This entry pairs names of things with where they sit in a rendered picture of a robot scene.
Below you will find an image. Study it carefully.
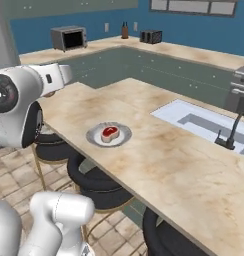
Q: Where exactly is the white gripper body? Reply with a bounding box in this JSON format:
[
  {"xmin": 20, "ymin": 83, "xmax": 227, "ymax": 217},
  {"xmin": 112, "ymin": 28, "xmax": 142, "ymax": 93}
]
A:
[{"xmin": 58, "ymin": 63, "xmax": 74, "ymax": 89}]

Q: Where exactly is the red raw steak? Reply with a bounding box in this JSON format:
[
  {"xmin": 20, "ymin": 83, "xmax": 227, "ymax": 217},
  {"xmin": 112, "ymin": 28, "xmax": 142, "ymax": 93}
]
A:
[{"xmin": 100, "ymin": 125, "xmax": 121, "ymax": 144}]

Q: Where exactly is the grey round plate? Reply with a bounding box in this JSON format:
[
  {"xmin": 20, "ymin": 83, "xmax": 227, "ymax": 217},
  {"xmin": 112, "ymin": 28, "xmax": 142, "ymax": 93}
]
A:
[{"xmin": 85, "ymin": 121, "xmax": 133, "ymax": 149}]

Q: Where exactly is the silver toaster oven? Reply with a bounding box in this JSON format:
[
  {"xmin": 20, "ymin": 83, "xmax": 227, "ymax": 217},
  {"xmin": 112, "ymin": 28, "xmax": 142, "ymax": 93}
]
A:
[{"xmin": 50, "ymin": 25, "xmax": 89, "ymax": 53}]

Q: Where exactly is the brown knife block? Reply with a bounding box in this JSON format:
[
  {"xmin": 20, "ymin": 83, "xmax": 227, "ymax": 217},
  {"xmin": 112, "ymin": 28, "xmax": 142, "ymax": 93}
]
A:
[{"xmin": 120, "ymin": 21, "xmax": 130, "ymax": 40}]

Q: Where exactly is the black round bar stool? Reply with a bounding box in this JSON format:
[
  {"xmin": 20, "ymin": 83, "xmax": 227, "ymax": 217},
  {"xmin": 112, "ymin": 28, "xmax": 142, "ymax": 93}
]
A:
[
  {"xmin": 66, "ymin": 152, "xmax": 136, "ymax": 243},
  {"xmin": 141, "ymin": 206, "xmax": 210, "ymax": 256},
  {"xmin": 30, "ymin": 123, "xmax": 79, "ymax": 192}
]

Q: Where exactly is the grey-green base cupboard run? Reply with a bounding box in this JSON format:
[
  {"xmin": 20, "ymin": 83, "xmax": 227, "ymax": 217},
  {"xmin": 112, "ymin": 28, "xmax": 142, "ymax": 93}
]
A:
[{"xmin": 52, "ymin": 45, "xmax": 234, "ymax": 108}]

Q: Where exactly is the dark grey toaster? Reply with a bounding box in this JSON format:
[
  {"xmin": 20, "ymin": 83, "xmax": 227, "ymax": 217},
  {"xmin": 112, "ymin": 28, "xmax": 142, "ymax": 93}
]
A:
[{"xmin": 139, "ymin": 29, "xmax": 163, "ymax": 45}]

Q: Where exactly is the white sink basin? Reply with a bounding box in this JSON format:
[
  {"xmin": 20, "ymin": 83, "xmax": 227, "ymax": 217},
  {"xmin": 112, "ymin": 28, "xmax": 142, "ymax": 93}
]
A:
[{"xmin": 150, "ymin": 98, "xmax": 244, "ymax": 158}]

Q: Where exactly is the grey framed window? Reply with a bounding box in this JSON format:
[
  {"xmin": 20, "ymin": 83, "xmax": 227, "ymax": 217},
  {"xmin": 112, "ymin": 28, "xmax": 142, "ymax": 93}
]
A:
[{"xmin": 148, "ymin": 0, "xmax": 239, "ymax": 19}]

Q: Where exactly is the silver oven with hob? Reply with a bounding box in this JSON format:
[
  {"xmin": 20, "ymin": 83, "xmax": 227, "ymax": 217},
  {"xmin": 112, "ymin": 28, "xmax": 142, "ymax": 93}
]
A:
[{"xmin": 224, "ymin": 63, "xmax": 244, "ymax": 117}]

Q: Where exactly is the black tap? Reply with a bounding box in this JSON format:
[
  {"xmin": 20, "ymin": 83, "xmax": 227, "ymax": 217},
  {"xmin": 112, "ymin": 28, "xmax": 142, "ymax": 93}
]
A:
[{"xmin": 214, "ymin": 112, "xmax": 244, "ymax": 151}]

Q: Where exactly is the grey-green wall cupboard run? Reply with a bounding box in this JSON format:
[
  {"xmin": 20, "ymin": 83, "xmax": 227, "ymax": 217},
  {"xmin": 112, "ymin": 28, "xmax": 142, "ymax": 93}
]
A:
[{"xmin": 7, "ymin": 0, "xmax": 140, "ymax": 22}]

